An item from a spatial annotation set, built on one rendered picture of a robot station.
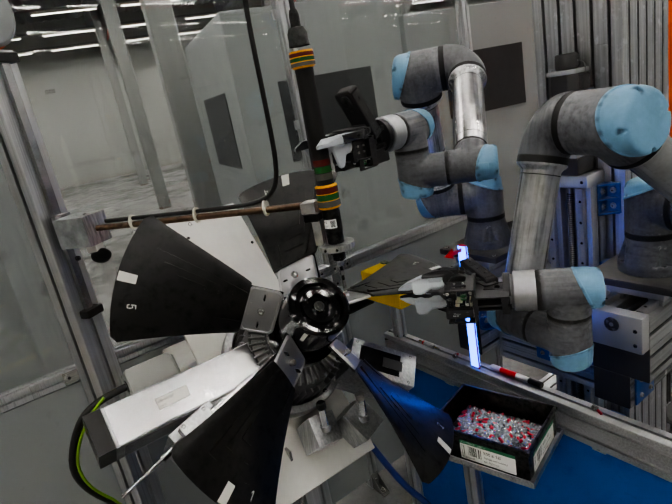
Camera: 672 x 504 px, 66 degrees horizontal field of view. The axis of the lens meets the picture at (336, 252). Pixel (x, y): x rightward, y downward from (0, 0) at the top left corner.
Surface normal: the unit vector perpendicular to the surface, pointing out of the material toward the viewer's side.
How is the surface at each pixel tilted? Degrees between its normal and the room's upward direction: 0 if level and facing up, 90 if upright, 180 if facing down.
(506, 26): 90
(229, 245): 50
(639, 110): 87
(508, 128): 90
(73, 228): 90
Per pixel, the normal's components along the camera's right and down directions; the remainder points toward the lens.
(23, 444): 0.58, 0.14
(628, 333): -0.80, 0.31
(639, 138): 0.37, 0.14
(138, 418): 0.33, -0.50
